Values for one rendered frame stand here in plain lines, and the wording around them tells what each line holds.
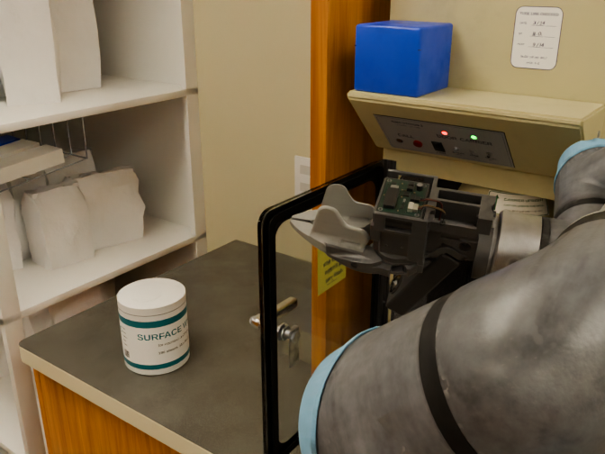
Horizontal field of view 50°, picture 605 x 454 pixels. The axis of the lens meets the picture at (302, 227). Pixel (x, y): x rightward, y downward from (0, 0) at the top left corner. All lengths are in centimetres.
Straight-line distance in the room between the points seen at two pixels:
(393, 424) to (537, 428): 8
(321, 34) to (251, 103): 82
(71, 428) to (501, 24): 116
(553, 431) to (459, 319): 7
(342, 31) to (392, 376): 70
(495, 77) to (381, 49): 17
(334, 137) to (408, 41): 21
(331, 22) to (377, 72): 12
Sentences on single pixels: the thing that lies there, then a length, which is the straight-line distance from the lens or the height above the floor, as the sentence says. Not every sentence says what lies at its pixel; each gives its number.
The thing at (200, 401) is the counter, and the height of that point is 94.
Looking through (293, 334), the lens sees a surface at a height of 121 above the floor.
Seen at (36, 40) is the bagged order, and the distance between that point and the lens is 172.
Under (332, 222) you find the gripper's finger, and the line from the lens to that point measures 67.
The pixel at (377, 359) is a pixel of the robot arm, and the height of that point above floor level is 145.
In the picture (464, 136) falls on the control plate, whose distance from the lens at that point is 91.
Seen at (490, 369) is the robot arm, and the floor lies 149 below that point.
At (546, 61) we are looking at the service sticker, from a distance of 94.
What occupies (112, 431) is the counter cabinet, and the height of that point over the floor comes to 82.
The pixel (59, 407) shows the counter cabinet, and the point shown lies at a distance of 154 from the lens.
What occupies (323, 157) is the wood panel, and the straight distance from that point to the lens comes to 101.
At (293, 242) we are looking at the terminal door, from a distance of 87.
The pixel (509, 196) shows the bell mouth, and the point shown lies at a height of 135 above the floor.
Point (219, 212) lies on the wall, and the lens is 196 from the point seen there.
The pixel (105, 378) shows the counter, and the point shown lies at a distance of 133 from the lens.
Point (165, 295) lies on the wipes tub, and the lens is 128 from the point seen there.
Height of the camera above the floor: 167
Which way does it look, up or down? 22 degrees down
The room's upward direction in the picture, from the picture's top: straight up
